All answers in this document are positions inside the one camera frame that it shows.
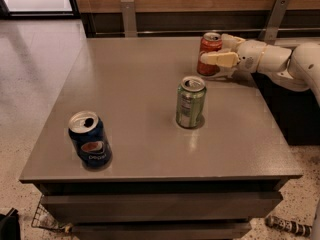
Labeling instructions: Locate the black bag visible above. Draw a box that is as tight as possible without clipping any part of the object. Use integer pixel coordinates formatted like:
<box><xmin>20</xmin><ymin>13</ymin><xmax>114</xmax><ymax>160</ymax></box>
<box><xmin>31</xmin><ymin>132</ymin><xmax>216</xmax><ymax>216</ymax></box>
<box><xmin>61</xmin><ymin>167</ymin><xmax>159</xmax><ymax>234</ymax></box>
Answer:
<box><xmin>0</xmin><ymin>208</ymin><xmax>21</xmax><ymax>240</ymax></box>

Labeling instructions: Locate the metal bracket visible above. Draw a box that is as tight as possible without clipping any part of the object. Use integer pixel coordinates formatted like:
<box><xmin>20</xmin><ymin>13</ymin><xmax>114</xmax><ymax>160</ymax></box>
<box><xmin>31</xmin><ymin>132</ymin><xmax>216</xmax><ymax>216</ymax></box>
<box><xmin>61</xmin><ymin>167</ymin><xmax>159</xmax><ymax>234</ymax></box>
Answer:
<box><xmin>121</xmin><ymin>0</ymin><xmax>138</xmax><ymax>38</ymax></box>
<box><xmin>258</xmin><ymin>0</ymin><xmax>291</xmax><ymax>45</ymax></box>

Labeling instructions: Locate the left metal bracket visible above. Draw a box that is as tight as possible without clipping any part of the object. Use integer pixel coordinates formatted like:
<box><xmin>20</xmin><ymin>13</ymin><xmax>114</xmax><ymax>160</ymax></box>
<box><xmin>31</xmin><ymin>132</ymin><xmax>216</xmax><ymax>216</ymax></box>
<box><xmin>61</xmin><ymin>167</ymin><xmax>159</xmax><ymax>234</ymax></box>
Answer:
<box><xmin>121</xmin><ymin>0</ymin><xmax>138</xmax><ymax>38</ymax></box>

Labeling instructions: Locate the black white patterned stick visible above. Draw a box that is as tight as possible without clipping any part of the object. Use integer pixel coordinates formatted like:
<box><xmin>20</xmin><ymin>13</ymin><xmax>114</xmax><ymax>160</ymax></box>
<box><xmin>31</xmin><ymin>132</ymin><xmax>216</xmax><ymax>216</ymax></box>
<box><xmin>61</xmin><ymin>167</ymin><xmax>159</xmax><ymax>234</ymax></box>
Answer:
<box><xmin>265</xmin><ymin>216</ymin><xmax>312</xmax><ymax>237</ymax></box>

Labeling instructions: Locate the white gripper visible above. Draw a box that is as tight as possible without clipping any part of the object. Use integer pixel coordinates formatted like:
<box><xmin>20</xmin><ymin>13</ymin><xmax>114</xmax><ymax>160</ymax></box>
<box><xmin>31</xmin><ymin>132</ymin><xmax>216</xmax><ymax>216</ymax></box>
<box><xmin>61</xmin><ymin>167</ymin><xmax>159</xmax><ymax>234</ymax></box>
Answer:
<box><xmin>200</xmin><ymin>33</ymin><xmax>267</xmax><ymax>73</ymax></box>

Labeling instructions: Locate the orange Coca-Cola can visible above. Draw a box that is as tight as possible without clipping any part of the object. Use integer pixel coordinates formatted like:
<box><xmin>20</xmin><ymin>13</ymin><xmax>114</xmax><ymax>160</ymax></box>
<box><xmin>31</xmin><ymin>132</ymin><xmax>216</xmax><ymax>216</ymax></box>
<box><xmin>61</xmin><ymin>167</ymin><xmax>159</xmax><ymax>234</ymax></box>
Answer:
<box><xmin>197</xmin><ymin>32</ymin><xmax>222</xmax><ymax>76</ymax></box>

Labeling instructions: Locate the upper grey drawer front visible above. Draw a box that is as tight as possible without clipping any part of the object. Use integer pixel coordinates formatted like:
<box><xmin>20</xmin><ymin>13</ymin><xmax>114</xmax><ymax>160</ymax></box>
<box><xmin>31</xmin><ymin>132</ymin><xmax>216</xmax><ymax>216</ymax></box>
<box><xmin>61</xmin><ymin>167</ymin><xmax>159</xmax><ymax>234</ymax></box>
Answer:
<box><xmin>41</xmin><ymin>192</ymin><xmax>282</xmax><ymax>223</ymax></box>

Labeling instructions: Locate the grey drawer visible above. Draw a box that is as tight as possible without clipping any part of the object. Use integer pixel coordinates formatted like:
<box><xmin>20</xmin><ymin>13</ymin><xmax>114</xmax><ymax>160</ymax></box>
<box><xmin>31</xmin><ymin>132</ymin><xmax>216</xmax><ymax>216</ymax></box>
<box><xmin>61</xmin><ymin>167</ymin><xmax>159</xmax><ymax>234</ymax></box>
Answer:
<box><xmin>72</xmin><ymin>222</ymin><xmax>251</xmax><ymax>240</ymax></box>
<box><xmin>41</xmin><ymin>192</ymin><xmax>282</xmax><ymax>223</ymax></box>

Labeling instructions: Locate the right metal bracket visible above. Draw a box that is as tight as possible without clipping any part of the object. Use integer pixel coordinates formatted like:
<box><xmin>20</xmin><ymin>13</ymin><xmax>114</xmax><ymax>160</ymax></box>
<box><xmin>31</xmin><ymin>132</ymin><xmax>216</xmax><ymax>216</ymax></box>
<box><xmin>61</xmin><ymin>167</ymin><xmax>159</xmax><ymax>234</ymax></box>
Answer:
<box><xmin>258</xmin><ymin>0</ymin><xmax>291</xmax><ymax>45</ymax></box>

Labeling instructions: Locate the blue Pepsi can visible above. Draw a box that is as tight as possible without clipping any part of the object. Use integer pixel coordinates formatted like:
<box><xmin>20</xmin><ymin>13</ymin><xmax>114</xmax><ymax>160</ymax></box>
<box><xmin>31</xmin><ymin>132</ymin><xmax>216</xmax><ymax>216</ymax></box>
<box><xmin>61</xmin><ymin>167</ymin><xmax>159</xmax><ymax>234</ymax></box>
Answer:
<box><xmin>68</xmin><ymin>111</ymin><xmax>112</xmax><ymax>168</ymax></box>

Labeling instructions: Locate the lower grey drawer front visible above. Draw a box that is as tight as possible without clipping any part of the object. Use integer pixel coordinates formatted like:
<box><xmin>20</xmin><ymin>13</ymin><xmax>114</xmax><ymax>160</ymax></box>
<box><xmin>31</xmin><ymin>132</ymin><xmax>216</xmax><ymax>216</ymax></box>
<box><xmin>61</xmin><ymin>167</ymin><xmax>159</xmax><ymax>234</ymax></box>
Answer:
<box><xmin>72</xmin><ymin>222</ymin><xmax>251</xmax><ymax>240</ymax></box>

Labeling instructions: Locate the green soda can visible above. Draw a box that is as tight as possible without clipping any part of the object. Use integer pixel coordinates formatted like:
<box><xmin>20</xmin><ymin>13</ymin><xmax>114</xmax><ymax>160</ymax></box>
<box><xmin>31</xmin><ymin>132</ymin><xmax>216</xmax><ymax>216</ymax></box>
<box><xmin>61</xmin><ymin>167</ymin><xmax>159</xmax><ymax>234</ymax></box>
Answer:
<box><xmin>176</xmin><ymin>76</ymin><xmax>207</xmax><ymax>129</ymax></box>

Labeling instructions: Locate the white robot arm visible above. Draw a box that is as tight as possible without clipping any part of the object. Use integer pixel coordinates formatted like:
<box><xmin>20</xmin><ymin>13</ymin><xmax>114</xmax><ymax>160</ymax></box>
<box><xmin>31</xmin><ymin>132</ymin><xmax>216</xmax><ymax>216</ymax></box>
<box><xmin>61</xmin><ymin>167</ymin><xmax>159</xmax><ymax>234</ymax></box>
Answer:
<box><xmin>200</xmin><ymin>34</ymin><xmax>320</xmax><ymax>106</ymax></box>

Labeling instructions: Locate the grey drawer cabinet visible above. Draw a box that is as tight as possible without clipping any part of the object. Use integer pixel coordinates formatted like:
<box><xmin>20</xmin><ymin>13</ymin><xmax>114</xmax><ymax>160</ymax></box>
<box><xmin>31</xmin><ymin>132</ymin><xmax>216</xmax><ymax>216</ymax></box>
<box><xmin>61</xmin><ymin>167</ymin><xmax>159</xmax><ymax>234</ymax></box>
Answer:
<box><xmin>20</xmin><ymin>38</ymin><xmax>302</xmax><ymax>227</ymax></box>

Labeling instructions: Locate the wire basket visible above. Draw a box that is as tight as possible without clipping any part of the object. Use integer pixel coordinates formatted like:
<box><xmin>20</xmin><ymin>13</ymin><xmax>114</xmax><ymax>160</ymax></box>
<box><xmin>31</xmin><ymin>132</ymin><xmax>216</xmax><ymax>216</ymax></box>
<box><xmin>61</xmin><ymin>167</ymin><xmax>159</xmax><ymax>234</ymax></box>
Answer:
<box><xmin>31</xmin><ymin>196</ymin><xmax>73</xmax><ymax>234</ymax></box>

